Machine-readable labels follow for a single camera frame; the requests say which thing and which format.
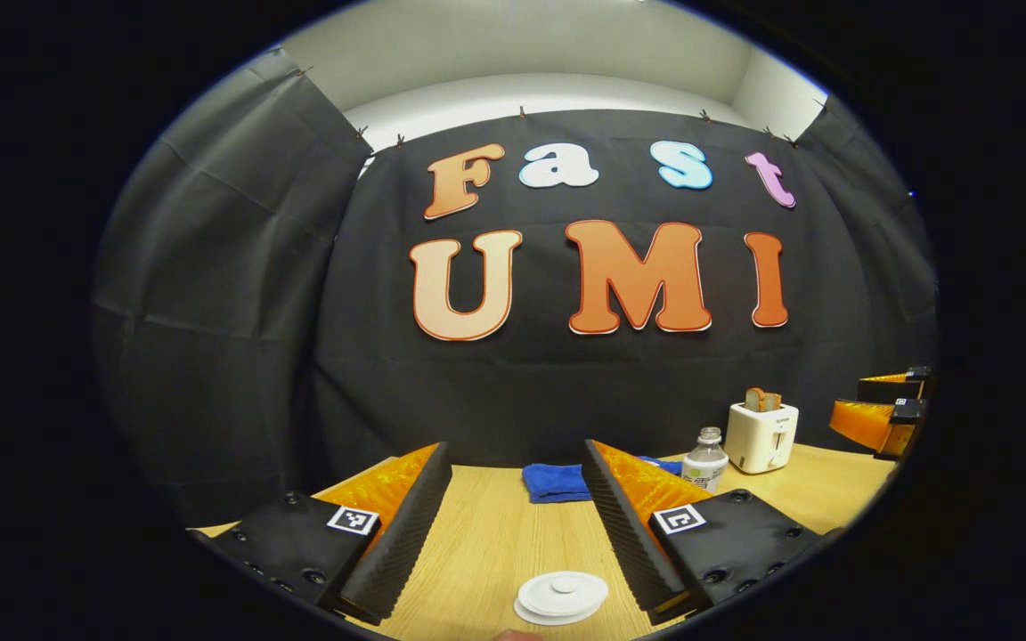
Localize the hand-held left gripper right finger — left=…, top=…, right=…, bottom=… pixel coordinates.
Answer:
left=582, top=438, right=843, bottom=627

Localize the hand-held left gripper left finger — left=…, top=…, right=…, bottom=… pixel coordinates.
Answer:
left=208, top=441, right=453, bottom=627

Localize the white teacup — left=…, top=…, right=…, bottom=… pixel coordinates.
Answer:
left=517, top=571, right=610, bottom=618

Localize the clear green water bottle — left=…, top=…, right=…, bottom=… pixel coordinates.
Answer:
left=681, top=426, right=729, bottom=495

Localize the blue folded towel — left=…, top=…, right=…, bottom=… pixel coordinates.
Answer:
left=522, top=457, right=683, bottom=505

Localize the white saucer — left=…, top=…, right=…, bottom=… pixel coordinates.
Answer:
left=513, top=598, right=601, bottom=627

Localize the white toaster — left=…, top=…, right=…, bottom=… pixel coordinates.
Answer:
left=726, top=402, right=800, bottom=475

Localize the black backdrop cloth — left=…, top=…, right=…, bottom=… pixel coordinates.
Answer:
left=90, top=49, right=940, bottom=526

